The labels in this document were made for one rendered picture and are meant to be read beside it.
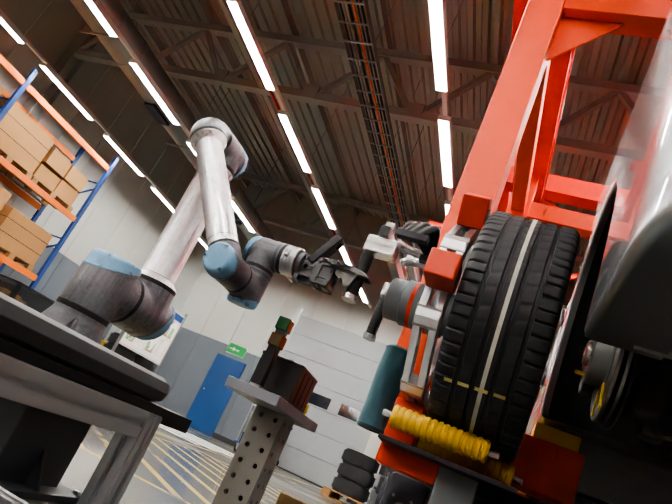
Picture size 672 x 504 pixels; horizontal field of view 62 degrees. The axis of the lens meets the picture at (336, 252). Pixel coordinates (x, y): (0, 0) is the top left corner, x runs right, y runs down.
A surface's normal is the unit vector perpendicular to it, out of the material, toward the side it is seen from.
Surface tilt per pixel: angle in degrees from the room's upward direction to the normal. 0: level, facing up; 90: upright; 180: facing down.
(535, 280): 84
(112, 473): 90
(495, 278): 88
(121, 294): 92
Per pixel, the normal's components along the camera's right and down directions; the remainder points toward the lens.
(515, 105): -0.21, -0.45
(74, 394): 0.90, 0.26
